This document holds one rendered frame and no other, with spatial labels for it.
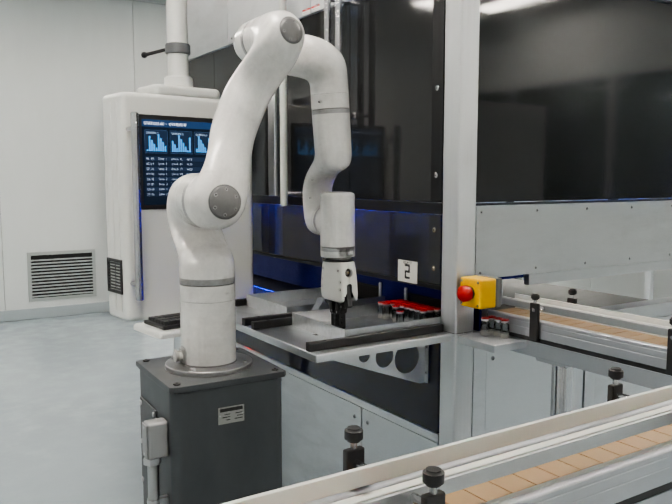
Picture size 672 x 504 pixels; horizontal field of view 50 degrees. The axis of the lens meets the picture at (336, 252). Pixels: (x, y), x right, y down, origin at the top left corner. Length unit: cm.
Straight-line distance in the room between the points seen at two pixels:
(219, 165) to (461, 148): 62
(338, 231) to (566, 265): 72
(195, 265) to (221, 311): 11
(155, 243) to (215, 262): 94
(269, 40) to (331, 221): 44
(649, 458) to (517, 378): 108
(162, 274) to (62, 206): 461
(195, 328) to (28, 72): 565
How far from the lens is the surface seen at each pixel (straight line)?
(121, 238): 244
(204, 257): 153
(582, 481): 89
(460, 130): 180
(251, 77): 157
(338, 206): 168
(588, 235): 217
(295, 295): 231
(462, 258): 181
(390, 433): 212
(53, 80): 708
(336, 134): 167
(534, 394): 209
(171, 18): 262
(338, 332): 172
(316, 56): 168
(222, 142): 153
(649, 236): 240
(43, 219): 701
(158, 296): 248
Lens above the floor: 127
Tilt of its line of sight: 6 degrees down
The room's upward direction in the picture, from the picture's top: straight up
